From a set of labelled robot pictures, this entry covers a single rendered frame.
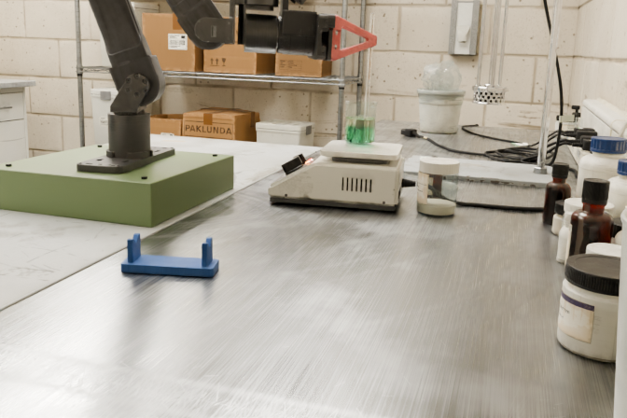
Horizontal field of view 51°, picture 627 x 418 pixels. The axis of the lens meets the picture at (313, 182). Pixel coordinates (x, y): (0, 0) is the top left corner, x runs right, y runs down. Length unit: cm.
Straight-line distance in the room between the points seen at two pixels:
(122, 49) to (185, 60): 237
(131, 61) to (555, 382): 72
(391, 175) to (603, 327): 48
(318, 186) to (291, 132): 225
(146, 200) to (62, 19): 339
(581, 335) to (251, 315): 28
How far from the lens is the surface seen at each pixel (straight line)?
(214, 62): 335
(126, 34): 101
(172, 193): 93
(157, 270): 72
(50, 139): 436
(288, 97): 358
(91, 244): 84
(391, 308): 64
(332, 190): 100
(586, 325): 59
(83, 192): 94
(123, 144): 102
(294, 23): 99
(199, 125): 334
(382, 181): 98
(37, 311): 65
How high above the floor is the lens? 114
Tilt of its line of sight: 12 degrees down
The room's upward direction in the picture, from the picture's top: 2 degrees clockwise
